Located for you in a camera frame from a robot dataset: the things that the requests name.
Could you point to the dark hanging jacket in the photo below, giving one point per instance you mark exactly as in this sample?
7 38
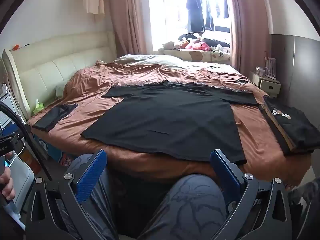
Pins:
195 7

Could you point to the window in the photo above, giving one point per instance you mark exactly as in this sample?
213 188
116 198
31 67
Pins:
170 17

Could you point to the small folded black cloth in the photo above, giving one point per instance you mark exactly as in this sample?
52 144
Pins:
52 118

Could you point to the cream padded headboard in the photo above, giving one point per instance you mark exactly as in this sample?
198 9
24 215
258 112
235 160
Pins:
62 55

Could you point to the black white plush toy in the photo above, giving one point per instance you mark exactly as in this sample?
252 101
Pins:
188 37

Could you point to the dark cloth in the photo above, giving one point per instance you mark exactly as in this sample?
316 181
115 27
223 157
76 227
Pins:
216 42

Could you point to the brown fleece blanket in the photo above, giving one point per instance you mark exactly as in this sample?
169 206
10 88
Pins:
255 130

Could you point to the small orange toy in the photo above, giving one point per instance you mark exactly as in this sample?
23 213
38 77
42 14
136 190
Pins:
15 47

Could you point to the tan folded garment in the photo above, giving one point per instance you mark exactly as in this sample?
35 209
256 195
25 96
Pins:
280 131

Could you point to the black t-shirt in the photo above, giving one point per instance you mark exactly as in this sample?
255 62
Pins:
162 120

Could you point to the grey wardrobe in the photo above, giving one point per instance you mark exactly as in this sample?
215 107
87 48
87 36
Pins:
300 67

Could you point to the dark hanging trousers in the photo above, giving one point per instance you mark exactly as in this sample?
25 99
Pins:
210 15

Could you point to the person's left hand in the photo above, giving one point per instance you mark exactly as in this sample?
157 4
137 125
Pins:
7 185

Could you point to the printed bed sheet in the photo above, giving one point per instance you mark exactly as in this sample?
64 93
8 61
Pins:
60 158

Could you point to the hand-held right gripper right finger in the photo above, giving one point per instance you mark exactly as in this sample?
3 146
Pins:
225 172

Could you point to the person's left leg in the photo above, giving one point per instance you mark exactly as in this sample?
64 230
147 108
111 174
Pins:
105 187

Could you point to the white nightstand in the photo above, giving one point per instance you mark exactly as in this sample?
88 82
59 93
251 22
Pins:
266 86

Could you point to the pink white desktop rack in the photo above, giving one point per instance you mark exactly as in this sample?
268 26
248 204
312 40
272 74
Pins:
269 67

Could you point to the pink curtain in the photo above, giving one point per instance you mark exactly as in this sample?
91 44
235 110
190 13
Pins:
125 17
247 25

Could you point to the black folded shirt white print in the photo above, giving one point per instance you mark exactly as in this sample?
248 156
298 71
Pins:
295 125

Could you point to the red plush toy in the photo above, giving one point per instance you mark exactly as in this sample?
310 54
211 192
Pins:
197 46

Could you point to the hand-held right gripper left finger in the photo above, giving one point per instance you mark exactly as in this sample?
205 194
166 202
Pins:
90 177

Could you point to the green tissue packet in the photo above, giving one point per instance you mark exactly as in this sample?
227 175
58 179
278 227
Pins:
38 107

